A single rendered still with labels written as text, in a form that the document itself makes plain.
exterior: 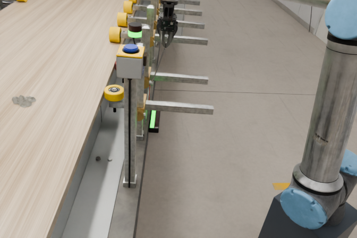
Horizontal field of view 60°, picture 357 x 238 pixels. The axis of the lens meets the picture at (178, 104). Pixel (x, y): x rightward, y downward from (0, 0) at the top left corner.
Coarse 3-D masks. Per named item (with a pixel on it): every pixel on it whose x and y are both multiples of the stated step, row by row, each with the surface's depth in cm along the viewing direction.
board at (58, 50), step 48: (48, 0) 217; (96, 0) 227; (0, 48) 148; (48, 48) 153; (96, 48) 158; (0, 96) 116; (48, 96) 118; (96, 96) 121; (0, 144) 94; (48, 144) 96; (0, 192) 80; (48, 192) 81
